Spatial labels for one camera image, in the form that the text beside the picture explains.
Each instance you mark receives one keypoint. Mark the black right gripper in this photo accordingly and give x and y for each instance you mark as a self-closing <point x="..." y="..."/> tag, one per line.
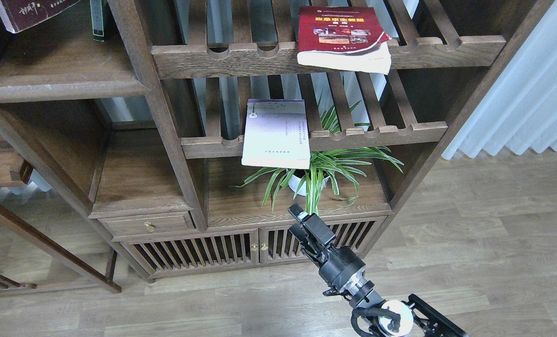
<point x="340" y="268"/>

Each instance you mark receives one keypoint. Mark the maroon book with white characters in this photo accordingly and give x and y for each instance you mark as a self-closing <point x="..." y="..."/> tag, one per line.
<point x="19" y="15"/>

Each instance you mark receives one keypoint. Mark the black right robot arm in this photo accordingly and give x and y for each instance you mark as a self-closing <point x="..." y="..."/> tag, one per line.
<point x="373" y="316"/>

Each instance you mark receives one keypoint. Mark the white plant pot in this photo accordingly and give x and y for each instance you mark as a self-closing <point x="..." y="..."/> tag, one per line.
<point x="307" y="182"/>

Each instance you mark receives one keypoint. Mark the green spider plant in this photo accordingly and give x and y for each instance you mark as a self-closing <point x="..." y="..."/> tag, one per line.
<point x="340" y="162"/>

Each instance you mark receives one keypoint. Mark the white and purple book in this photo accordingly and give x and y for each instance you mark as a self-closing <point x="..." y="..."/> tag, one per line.
<point x="276" y="134"/>

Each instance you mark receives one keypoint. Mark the dark wooden bookshelf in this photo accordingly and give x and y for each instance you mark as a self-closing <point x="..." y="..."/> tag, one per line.
<point x="148" y="125"/>

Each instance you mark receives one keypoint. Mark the brass drawer knob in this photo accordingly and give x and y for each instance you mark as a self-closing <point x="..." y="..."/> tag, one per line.
<point x="149" y="227"/>

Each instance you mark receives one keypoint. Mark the red paperback book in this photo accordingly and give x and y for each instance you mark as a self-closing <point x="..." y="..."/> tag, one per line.
<point x="343" y="38"/>

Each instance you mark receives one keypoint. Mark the white curtain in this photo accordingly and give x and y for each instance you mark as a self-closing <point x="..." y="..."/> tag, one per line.
<point x="520" y="111"/>

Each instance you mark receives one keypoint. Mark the green upright book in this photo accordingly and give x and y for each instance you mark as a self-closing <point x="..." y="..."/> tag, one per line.
<point x="100" y="14"/>

